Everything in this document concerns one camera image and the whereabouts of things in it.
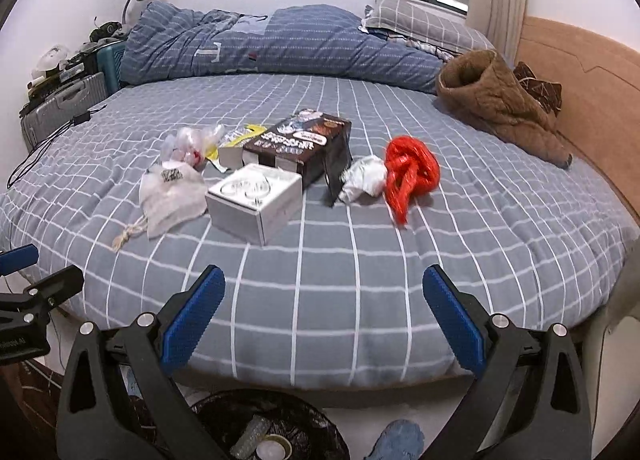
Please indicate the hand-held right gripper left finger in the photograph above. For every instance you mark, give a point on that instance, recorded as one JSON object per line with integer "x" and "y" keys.
{"x": 192, "y": 320}

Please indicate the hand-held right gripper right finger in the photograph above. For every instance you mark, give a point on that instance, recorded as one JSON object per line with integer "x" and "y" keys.
{"x": 455, "y": 320}

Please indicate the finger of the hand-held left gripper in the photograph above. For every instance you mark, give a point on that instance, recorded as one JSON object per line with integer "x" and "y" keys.
{"x": 17, "y": 260}
{"x": 55, "y": 286}

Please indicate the trash bin with black bag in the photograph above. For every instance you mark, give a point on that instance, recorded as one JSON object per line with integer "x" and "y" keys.
{"x": 225, "y": 410}

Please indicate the white non-woven bag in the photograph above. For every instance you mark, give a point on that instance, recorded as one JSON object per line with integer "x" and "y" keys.
{"x": 170, "y": 195}

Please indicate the white cardboard box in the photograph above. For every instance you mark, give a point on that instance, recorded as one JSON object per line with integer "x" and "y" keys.
{"x": 250, "y": 205}

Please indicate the red plastic bag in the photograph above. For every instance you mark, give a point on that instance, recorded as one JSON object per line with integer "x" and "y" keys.
{"x": 410, "y": 169}

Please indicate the white tissue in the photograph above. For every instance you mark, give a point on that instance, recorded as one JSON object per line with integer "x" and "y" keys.
{"x": 365, "y": 177}

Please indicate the clear plastic bag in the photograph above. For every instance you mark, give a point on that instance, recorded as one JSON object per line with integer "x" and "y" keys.
{"x": 187, "y": 142}

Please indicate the brown cookie box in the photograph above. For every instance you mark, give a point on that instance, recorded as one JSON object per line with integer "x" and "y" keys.
{"x": 295, "y": 139}

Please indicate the grey checked bed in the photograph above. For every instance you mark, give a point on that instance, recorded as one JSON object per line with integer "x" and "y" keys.
{"x": 350, "y": 265}

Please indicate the clear plastic bottle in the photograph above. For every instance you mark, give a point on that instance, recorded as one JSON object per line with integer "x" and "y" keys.
{"x": 252, "y": 435}

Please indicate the blue slipper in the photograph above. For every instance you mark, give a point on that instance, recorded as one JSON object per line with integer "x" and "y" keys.
{"x": 397, "y": 440}

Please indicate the grey suitcase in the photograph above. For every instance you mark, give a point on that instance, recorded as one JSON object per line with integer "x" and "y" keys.
{"x": 60, "y": 99}

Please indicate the yellow white snack wrapper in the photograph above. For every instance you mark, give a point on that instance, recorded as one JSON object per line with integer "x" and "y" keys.
{"x": 240, "y": 134}

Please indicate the black patterned paper bag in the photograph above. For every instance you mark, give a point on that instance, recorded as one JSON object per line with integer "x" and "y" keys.
{"x": 336, "y": 164}

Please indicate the white round appliance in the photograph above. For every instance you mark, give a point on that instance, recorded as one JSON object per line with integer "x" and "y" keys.
{"x": 50, "y": 58}

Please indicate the teal suitcase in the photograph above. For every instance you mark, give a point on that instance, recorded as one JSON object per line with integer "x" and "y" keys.
{"x": 110, "y": 64}

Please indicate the brown quilted jacket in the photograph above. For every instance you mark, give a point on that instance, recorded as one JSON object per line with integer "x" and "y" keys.
{"x": 490, "y": 94}

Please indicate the brown patterned cloth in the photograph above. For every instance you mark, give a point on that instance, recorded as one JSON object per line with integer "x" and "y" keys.
{"x": 542, "y": 84}

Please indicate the wooden headboard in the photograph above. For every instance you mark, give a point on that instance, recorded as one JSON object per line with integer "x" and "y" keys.
{"x": 600, "y": 89}

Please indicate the blue striped duvet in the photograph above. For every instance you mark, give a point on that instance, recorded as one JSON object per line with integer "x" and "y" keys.
{"x": 300, "y": 44}

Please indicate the grey checked pillow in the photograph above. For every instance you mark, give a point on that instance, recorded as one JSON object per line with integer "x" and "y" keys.
{"x": 425, "y": 22}

